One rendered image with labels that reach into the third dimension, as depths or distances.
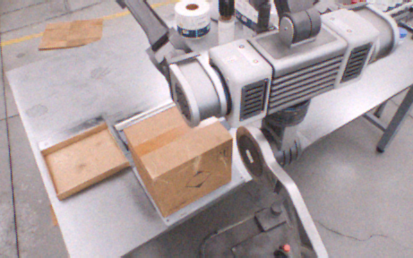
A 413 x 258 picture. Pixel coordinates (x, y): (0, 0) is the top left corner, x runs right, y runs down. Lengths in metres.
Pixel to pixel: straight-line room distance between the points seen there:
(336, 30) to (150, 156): 0.65
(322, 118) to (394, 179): 1.12
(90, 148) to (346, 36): 1.12
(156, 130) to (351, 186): 1.65
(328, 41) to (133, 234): 0.91
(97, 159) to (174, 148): 0.50
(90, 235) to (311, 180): 1.58
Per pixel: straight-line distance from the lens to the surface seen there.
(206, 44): 1.92
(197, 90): 0.69
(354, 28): 0.87
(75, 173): 1.47
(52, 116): 1.75
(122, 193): 1.36
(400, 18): 2.46
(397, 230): 2.41
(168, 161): 1.04
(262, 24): 1.62
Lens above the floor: 1.95
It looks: 49 degrees down
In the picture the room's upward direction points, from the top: 2 degrees counter-clockwise
